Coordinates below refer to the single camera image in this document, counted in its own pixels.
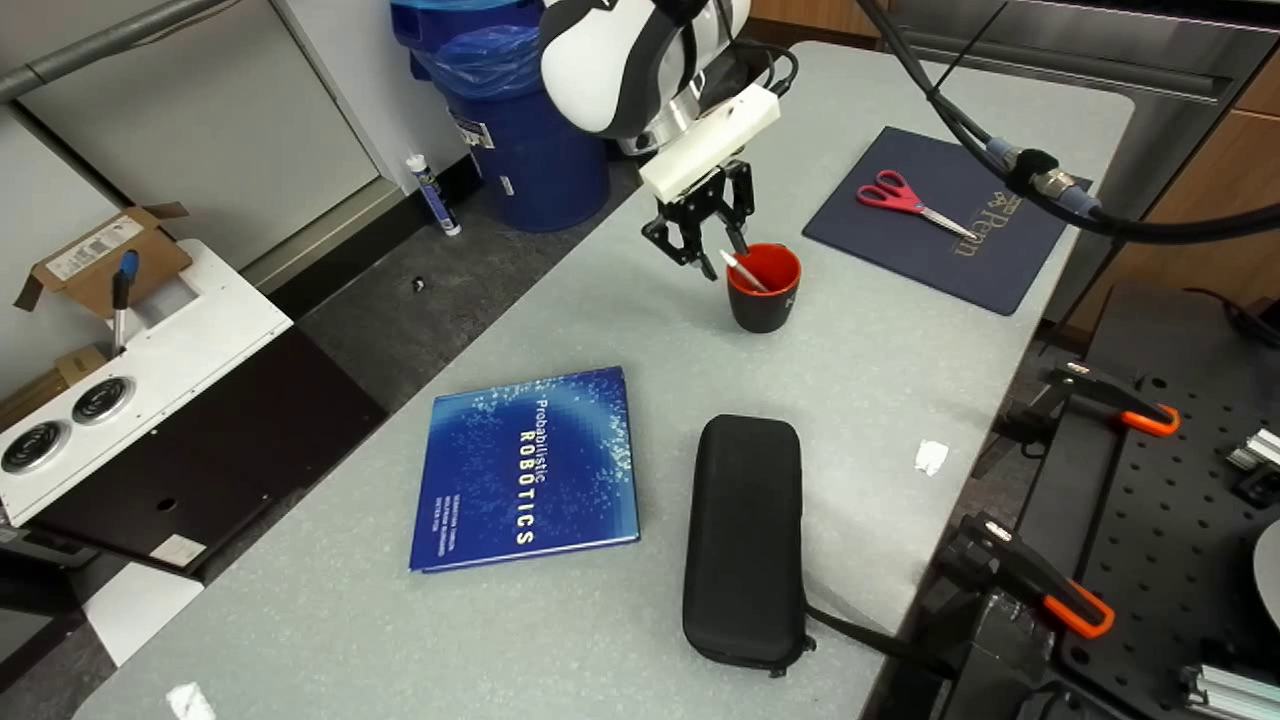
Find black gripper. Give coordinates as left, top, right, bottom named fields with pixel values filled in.
left=639, top=161, right=758, bottom=281

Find white marker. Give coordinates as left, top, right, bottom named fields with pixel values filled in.
left=721, top=249, right=768, bottom=292

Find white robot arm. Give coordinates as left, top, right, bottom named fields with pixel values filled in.
left=538, top=0, right=785, bottom=278

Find red and black mug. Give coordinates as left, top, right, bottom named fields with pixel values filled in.
left=728, top=244, right=802, bottom=331

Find blue trash bin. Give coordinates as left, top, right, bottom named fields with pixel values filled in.
left=390, top=0, right=614, bottom=233

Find blue robotics book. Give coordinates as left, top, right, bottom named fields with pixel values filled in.
left=408, top=370, right=639, bottom=575

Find black zipper case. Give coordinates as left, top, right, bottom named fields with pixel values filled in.
left=680, top=418, right=814, bottom=677

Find dark blue mat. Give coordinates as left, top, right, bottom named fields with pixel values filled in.
left=805, top=130, right=1063, bottom=318

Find upper black orange clamp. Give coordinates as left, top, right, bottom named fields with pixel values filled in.
left=1032, top=362, right=1184, bottom=441

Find black orange clamp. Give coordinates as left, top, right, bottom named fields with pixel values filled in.
left=957, top=515, right=1117, bottom=640
left=1032, top=362, right=1184, bottom=441

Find lower black orange clamp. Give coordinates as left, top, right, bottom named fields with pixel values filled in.
left=957, top=515, right=1117, bottom=640

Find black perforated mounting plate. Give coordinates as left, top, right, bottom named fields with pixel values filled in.
left=1061, top=289, right=1280, bottom=720

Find white low cabinet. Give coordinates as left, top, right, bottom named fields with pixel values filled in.
left=0, top=240, right=291, bottom=530

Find cardboard box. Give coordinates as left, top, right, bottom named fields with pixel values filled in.
left=17, top=210, right=192, bottom=321

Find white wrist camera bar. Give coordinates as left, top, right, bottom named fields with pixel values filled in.
left=639, top=86, right=780, bottom=204

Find red handled scissors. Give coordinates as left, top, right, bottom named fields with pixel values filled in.
left=855, top=167, right=969, bottom=240

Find thick black cable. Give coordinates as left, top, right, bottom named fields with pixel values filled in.
left=855, top=0, right=1280, bottom=249

